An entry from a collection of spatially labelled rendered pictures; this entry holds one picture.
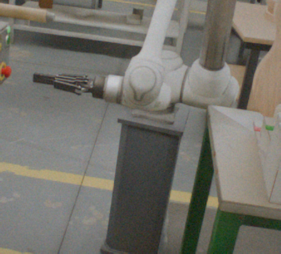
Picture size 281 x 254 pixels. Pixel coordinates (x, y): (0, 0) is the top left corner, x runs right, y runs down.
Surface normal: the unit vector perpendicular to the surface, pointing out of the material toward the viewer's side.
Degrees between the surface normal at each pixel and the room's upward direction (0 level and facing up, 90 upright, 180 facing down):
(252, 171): 0
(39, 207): 0
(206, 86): 104
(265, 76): 90
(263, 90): 90
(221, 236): 89
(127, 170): 90
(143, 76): 67
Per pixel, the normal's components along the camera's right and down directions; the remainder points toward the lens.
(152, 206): -0.23, 0.33
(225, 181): 0.12, -0.92
